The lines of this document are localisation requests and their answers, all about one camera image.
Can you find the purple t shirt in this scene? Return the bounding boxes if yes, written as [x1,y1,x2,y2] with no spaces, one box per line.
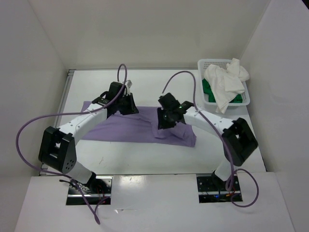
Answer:
[82,106,197,147]

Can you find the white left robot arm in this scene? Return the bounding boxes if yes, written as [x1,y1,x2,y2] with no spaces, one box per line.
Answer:
[38,80,139,193]

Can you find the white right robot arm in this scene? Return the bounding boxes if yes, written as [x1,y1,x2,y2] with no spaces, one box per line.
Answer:
[157,93,258,190]

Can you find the white plastic laundry basket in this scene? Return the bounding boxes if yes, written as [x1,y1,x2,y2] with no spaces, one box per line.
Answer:
[197,59,250,107]

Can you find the white t shirt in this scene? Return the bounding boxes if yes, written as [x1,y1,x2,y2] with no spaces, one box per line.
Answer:
[203,58,250,114]

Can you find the green t shirt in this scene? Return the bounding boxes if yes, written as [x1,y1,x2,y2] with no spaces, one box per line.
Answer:
[202,79,243,103]

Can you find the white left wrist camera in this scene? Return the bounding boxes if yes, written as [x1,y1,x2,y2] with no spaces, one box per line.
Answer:
[124,80,132,96]

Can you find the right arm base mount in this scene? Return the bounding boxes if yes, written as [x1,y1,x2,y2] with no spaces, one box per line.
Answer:
[196,174,243,203]

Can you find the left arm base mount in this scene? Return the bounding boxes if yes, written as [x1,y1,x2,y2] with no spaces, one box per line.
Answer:
[66,176,112,206]

